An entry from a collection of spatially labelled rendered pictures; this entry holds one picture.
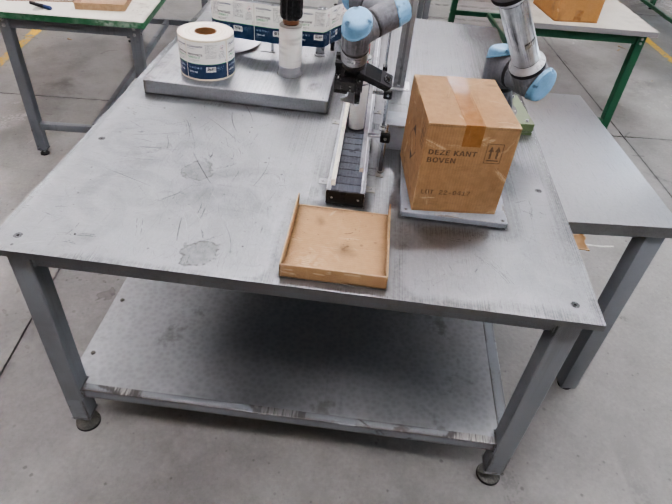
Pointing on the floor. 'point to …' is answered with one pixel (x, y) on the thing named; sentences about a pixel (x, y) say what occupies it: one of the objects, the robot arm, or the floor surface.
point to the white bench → (57, 17)
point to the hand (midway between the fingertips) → (358, 102)
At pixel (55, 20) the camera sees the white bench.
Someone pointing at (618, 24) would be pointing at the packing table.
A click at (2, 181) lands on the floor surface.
